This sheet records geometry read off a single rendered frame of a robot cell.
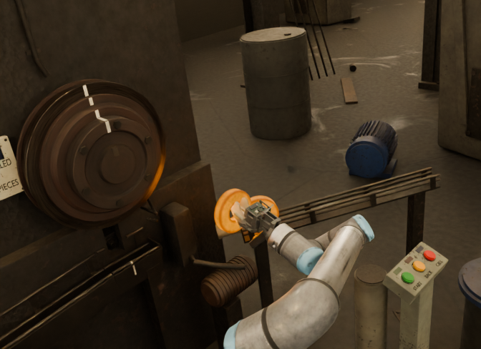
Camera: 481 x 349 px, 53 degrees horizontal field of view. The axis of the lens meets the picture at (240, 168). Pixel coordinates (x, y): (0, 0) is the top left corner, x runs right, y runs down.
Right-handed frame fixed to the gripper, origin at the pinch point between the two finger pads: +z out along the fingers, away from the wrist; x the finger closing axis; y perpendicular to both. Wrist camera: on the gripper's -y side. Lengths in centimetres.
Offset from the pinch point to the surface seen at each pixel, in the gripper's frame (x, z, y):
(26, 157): 55, 29, 28
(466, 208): -175, -36, -75
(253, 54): -189, 167, -55
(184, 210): 7.7, 17.0, -9.9
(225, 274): 2.7, -2.7, -31.9
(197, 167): -9.3, 30.0, -5.8
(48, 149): 49, 27, 30
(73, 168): 46, 19, 27
